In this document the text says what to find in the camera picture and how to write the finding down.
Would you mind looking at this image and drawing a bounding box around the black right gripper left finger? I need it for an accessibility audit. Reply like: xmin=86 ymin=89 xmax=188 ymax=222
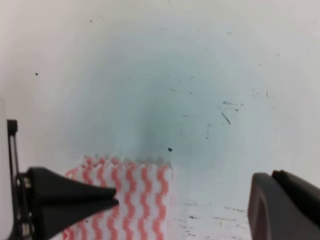
xmin=247 ymin=172 xmax=320 ymax=240

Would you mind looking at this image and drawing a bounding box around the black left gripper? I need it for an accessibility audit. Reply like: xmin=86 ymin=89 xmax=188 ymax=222
xmin=6 ymin=119 xmax=119 ymax=240

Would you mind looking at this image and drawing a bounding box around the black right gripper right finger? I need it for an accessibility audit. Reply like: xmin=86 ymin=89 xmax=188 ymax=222
xmin=272 ymin=170 xmax=320 ymax=223

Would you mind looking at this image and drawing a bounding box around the pink white wavy towel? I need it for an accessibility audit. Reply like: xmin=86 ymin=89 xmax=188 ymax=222
xmin=62 ymin=156 xmax=174 ymax=240

